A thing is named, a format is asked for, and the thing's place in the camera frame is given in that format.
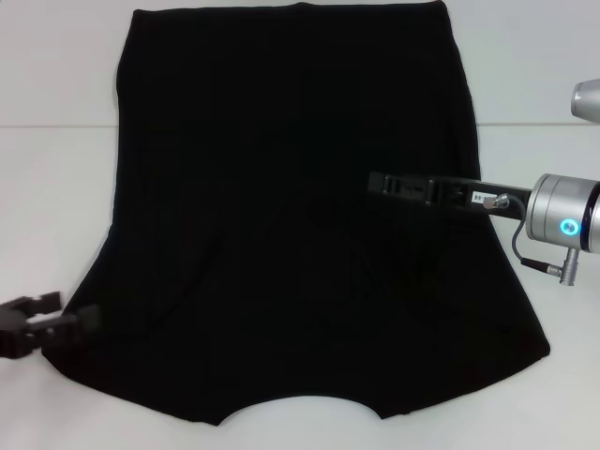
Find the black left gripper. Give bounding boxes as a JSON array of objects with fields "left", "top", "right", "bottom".
[{"left": 0, "top": 290, "right": 104, "bottom": 362}]

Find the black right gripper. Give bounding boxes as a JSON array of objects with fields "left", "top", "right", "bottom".
[{"left": 367, "top": 172, "right": 535, "bottom": 221}]

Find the black t-shirt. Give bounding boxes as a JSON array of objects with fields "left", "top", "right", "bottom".
[{"left": 40, "top": 0, "right": 553, "bottom": 427}]

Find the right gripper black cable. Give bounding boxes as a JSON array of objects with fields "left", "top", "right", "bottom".
[{"left": 485, "top": 192, "right": 582, "bottom": 278}]

